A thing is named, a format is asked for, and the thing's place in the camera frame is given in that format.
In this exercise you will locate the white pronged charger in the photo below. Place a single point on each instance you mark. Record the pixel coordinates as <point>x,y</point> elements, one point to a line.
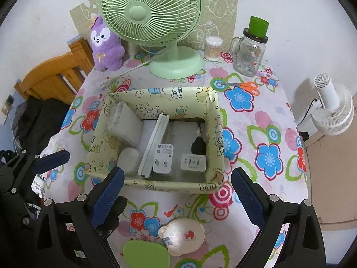
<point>163,159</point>

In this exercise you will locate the beige wooden cabinet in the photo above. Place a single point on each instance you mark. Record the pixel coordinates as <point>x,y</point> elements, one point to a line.
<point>332,173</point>

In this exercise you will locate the floral tablecloth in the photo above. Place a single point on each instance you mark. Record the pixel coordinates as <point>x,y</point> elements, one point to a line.
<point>251,145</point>

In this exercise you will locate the orange scissors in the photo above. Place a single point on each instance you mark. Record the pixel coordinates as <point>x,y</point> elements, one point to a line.
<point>248,86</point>

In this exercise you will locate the yellow printed storage box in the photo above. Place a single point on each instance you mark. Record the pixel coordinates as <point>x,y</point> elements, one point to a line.
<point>173,95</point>

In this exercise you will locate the glass mug with green lid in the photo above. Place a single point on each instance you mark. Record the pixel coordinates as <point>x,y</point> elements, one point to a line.
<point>251,53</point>

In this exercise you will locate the white floor fan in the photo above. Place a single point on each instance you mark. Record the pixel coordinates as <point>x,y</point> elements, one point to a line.
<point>332,106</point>

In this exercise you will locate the wooden chair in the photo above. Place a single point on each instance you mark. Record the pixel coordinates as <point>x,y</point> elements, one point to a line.
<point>50,78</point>

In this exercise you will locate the white printed cloth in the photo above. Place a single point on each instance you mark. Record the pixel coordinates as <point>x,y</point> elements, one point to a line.
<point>37,185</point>

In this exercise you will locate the white mushroom shaped dish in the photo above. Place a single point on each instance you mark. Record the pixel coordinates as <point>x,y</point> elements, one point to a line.
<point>181,236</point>

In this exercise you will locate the cotton swab jar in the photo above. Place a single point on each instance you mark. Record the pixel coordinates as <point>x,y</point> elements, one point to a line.
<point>213,48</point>

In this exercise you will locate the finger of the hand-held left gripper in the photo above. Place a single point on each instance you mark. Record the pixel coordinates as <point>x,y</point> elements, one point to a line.
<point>53,159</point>
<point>120,206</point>

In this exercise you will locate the black plug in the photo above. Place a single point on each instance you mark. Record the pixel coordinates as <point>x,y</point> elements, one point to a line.
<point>198,145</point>

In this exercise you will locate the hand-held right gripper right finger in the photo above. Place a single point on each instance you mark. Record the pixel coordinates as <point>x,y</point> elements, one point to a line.
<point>248,198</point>

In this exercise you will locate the blue tape strip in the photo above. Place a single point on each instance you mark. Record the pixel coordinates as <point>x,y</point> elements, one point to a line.
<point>73,39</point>

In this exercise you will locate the white socket adapter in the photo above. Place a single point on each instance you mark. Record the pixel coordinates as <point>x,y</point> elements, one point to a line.
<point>193,163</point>

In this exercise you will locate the green desk fan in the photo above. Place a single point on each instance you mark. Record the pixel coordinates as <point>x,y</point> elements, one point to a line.
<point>139,14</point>

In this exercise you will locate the purple plush toy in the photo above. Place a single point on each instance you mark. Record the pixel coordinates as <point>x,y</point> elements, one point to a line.
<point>107,50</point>

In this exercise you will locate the white earbud case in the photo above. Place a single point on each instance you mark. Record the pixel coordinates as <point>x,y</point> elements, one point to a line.
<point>128,162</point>

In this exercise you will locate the dark clothing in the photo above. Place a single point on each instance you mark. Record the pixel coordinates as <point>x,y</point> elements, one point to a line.
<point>36,122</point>

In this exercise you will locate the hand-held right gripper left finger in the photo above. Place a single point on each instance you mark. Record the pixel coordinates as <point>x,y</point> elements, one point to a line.
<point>107,195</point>

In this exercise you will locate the clear cotton swab pack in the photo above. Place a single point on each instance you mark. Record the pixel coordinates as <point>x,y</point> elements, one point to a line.
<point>122,125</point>

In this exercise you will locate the green oval case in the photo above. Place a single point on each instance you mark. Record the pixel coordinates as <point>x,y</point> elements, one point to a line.
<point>146,252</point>

